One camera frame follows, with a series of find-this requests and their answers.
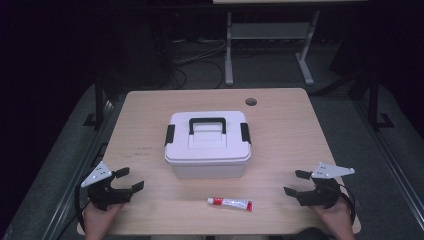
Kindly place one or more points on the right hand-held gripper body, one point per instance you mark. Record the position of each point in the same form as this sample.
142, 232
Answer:
323, 195

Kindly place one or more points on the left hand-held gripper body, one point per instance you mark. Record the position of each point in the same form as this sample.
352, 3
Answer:
100, 195

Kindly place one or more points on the red and white tube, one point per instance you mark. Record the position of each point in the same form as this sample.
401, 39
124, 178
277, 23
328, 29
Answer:
230, 203

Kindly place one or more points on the white plastic storage box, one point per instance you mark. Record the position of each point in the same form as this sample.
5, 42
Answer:
206, 171

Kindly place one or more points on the person's left hand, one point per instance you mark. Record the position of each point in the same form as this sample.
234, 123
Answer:
100, 223

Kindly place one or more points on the person's right hand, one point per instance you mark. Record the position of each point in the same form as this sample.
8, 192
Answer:
336, 220

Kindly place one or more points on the person's dark clothing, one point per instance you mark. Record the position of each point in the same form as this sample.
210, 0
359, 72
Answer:
311, 234

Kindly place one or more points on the black metal stand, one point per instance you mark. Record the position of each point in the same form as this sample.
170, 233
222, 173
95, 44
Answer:
99, 100
374, 100

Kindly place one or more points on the dark round table grommet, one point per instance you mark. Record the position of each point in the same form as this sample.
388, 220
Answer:
251, 101

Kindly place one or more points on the grey metal rail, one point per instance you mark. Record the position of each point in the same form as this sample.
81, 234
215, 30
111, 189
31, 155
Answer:
393, 166
63, 206

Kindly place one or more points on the white metal desk frame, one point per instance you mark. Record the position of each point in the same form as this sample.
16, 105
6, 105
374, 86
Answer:
266, 30

